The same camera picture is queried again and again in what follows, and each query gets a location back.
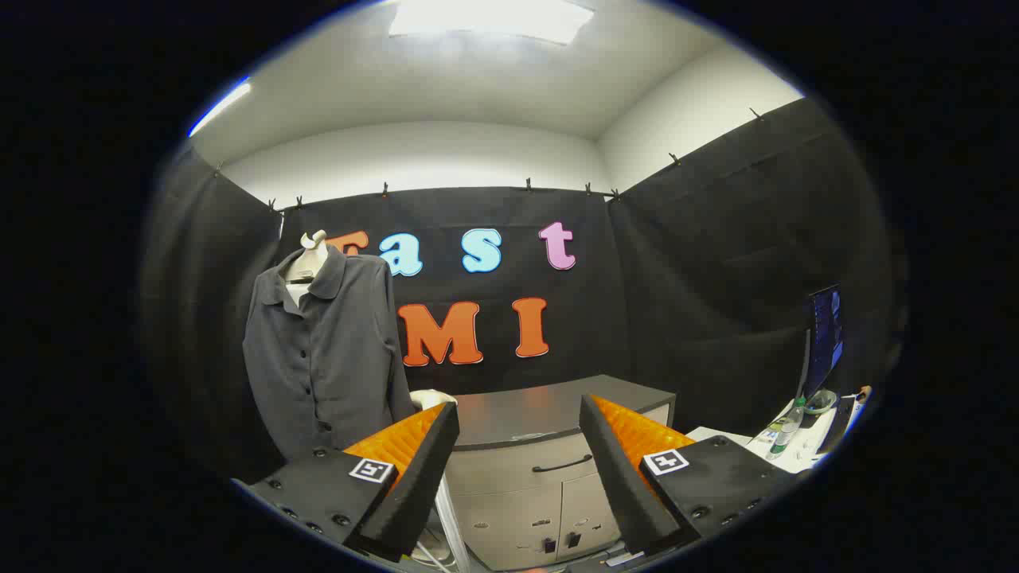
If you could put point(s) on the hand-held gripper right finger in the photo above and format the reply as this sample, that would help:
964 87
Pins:
621 477

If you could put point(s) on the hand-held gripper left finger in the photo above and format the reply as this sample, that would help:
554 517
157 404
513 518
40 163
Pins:
414 485

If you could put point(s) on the white garment steamer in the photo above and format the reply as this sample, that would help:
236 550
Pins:
430 398

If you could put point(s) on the dark grey button shirt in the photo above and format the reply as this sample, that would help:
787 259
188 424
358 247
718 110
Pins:
334 358

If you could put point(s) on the white clothes hanger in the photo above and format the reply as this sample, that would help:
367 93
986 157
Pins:
309 259

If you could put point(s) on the grey cabinet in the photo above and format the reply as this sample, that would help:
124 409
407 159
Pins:
517 477

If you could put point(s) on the clear plastic bottle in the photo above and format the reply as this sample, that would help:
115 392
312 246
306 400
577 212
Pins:
786 430

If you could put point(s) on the white desk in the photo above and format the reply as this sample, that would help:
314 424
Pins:
796 461

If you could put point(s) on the black backdrop cloth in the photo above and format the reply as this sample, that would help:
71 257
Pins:
677 278

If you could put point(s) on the black keyboard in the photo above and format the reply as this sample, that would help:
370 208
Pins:
837 426

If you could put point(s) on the dark computer monitor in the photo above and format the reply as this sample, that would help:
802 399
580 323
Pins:
824 334

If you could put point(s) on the row of black cloth clips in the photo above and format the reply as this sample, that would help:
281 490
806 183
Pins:
527 185

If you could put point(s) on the narrow ceiling light strip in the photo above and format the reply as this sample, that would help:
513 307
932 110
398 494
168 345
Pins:
223 105

